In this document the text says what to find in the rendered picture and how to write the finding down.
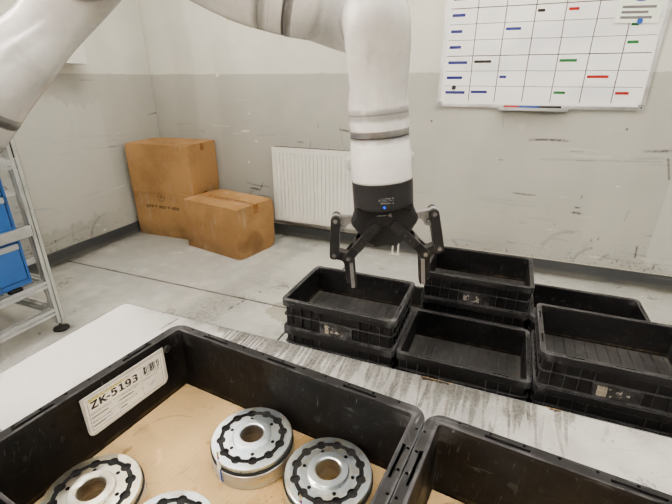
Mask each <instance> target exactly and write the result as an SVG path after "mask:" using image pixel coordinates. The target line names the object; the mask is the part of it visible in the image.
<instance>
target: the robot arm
mask: <svg viewBox="0 0 672 504"><path fill-rule="evenodd" d="M190 1H192V2H194V3H196V4H198V5H200V6H202V7H203V8H205V9H207V10H209V11H211V12H213V13H216V14H218V15H220V16H222V17H224V18H226V19H229V20H231V21H234V22H236V23H239V24H242V25H245V26H248V27H251V28H255V29H259V30H262V31H266V32H270V33H274V34H278V35H281V36H283V35H284V36H286V37H290V38H297V39H303V40H309V41H312V42H315V43H318V44H320V45H323V46H326V47H329V48H332V49H334V50H337V51H341V52H344V53H346V60H347V69H348V77H349V86H350V91H349V97H348V114H349V127H350V138H351V139H350V140H351V146H350V154H349V155H348V157H347V158H346V162H347V170H349V171H351V177H352V190H353V202H354V212H353V214H352V215H343V214H340V213H339V212H338V211H335V212H333V213H332V217H331V224H330V258H331V259H333V260H336V259H338V260H341V261H343V263H344V266H345V276H346V281H347V283H348V284H350V283H351V287H352V288H356V287H357V278H356V267H355V257H356V256H357V255H358V253H359V252H361V251H362V250H363V249H364V247H365V246H366V245H367V244H368V243H369V244H370V245H374V247H380V246H383V245H391V246H395V245H398V244H399V243H401V242H402V241H403V240H404V241H405V242H406V243H407V244H408V245H409V246H410V247H411V248H412V249H414V250H415V251H416V252H417V253H418V279H419V283H420V284H425V279H429V277H430V257H431V256H432V255H433V254H436V253H442V252H443V251H444V242H443V235H442V228H441V221H440V214H439V211H438V209H437V207H436V206H435V205H434V204H431V205H429V206H428V207H427V208H425V209H420V210H415V208H414V204H413V166H412V165H414V153H413V152H412V148H411V142H410V134H409V133H410V131H409V103H408V93H407V86H408V76H409V66H410V53H411V13H410V8H409V4H408V1H407V0H190ZM120 2H121V0H17V2H16V3H15V4H14V5H13V6H12V7H11V8H10V9H9V10H8V11H7V12H6V13H4V14H3V15H1V16H0V155H1V154H2V152H3V151H4V149H5V148H6V147H7V145H8V144H9V142H10V141H11V140H12V138H13V137H14V135H15V134H16V133H17V131H18V129H19V128H20V127H21V125H22V124H23V122H24V121H25V119H26V117H27V116H28V114H29V113H30V111H31V110H32V108H33V107H34V105H35V104H36V103H37V101H38V100H39V99H40V97H41V96H42V95H43V93H44V92H45V91H46V90H47V88H48V87H49V85H50V84H51V83H52V81H53V80H54V79H55V77H56V76H57V75H58V73H59V72H60V70H61V69H62V67H63V66H64V65H65V63H66V62H67V61H68V59H69V58H70V57H71V55H72V54H73V53H74V52H75V51H76V50H77V48H78V47H79V46H80V45H81V44H82V43H83V42H84V41H85V40H86V39H87V38H88V36H89V35H90V34H91V33H92V32H93V31H94V30H95V29H96V28H97V27H98V26H99V25H100V24H101V23H102V22H103V20H104V19H105V18H106V17H107V16H108V15H109V14H110V13H111V12H112V11H113V10H114V9H115V7H116V6H117V5H118V4H119V3H120ZM418 219H422V220H423V222H424V224H425V225H427V226H429V225H430V232H431V238H432V242H430V243H427V244H426V243H425V242H424V241H423V240H421V239H420V238H419V236H418V235H417V234H416V233H415V232H414V231H413V230H412V228H413V227H414V225H415V224H416V222H417V220H418ZM348 224H352V226H353V227H354V228H355V229H356V230H357V232H358V233H357V234H356V235H355V237H354V238H353V240H352V242H351V243H350V244H349V246H348V247H347V248H346V249H344V248H340V231H341V232H342V231H345V230H346V227H347V225H348Z"/></svg>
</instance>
